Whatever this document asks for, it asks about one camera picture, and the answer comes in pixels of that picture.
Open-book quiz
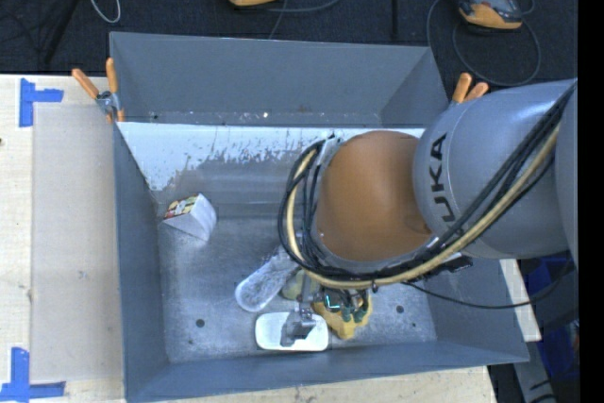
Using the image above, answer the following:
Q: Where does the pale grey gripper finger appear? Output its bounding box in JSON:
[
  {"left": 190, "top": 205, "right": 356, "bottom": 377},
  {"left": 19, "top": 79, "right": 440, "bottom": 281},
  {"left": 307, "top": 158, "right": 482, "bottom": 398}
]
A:
[
  {"left": 280, "top": 305, "right": 308, "bottom": 348},
  {"left": 295, "top": 307, "right": 318, "bottom": 342}
]

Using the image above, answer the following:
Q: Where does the white flat rounded block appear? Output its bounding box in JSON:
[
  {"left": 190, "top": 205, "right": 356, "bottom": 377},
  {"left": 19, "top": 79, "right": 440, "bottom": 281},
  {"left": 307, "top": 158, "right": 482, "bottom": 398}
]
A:
[{"left": 254, "top": 311, "right": 330, "bottom": 352}]

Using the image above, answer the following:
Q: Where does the yellow rounded thing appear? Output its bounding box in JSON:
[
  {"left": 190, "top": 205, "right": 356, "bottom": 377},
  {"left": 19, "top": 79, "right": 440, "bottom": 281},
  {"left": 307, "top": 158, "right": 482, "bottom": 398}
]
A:
[{"left": 311, "top": 292, "right": 374, "bottom": 341}]

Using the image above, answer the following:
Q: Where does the yellow-green rounded thing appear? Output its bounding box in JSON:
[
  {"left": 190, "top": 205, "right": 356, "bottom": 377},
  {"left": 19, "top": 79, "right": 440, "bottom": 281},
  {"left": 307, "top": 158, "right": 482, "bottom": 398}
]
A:
[{"left": 281, "top": 269, "right": 308, "bottom": 301}]

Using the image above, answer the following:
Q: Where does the clear plastic bottle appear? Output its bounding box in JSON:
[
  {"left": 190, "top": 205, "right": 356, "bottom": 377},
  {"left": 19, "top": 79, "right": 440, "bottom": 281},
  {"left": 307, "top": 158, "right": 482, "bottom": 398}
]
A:
[{"left": 234, "top": 249, "right": 303, "bottom": 313}]

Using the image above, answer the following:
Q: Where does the grey metal bin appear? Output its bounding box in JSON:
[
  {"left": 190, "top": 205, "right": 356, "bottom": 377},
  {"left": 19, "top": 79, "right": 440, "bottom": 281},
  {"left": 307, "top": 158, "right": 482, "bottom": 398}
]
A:
[{"left": 108, "top": 31, "right": 530, "bottom": 403}]

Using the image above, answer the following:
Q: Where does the white box with colourful print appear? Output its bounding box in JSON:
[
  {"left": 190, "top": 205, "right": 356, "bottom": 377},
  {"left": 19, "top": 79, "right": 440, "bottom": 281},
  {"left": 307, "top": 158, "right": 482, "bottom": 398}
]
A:
[{"left": 162, "top": 192, "right": 218, "bottom": 243}]

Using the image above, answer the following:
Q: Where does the pale wood flat board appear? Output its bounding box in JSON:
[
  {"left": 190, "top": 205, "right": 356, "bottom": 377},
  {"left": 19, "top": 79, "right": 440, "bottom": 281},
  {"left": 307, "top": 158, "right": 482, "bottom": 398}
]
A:
[{"left": 30, "top": 101, "right": 125, "bottom": 386}]

